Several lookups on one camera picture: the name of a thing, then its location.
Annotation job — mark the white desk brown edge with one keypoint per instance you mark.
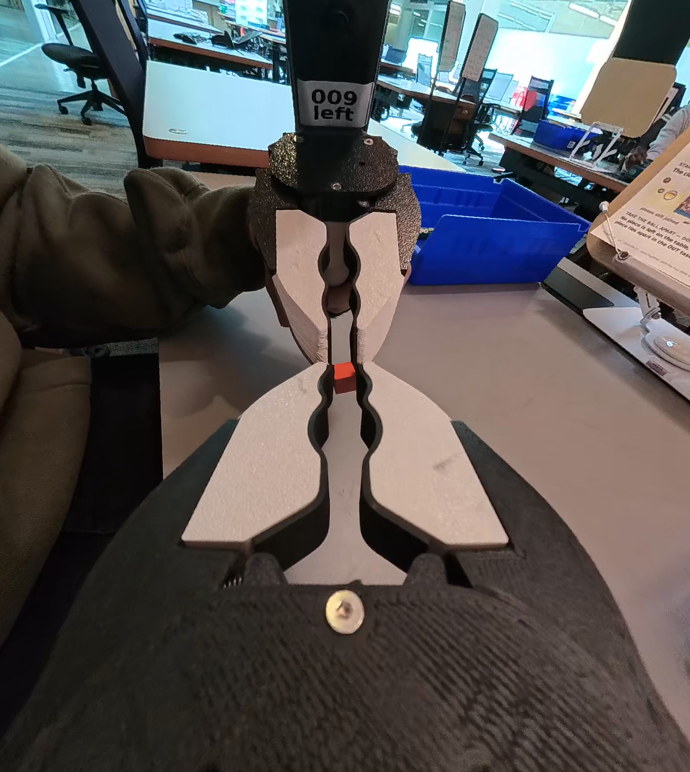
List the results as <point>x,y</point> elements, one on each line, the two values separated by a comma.
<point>212,114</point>

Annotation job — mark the tan cardboard panel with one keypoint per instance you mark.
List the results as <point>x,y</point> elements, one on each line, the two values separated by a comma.
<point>628,96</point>

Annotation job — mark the olive green jacket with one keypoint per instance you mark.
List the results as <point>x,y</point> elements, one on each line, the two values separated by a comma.
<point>7,482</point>

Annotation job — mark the person's dark trousers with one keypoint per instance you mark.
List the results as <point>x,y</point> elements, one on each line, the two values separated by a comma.
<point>121,434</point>

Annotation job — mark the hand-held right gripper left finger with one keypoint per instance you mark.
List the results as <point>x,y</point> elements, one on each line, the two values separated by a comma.
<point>260,476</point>

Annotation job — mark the clear acrylic stand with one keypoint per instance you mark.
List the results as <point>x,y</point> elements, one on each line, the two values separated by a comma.
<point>595,145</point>

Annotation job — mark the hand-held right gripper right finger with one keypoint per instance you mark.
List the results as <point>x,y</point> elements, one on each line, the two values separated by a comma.
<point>429,476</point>

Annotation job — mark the person's left forearm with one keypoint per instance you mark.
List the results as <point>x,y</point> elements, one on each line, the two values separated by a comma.
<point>109,253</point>

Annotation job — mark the black office chair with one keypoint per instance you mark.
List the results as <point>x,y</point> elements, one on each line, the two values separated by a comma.
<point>465,114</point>
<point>76,57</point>

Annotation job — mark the white board stand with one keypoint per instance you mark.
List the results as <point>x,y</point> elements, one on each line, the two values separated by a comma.
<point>628,338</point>

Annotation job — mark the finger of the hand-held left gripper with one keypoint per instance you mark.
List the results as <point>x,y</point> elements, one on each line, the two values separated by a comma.
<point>381,265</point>
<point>296,259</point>

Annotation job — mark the blue storage bin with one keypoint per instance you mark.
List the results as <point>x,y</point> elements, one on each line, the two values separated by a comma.
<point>489,241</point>
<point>556,132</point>

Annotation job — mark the small red cube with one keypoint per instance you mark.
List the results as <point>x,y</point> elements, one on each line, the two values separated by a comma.
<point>345,377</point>

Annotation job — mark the wooden board with instruction sheet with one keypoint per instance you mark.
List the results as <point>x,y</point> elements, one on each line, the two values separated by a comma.
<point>683,229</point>

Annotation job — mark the black flat pad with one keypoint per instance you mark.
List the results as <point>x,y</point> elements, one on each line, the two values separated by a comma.
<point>580,292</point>

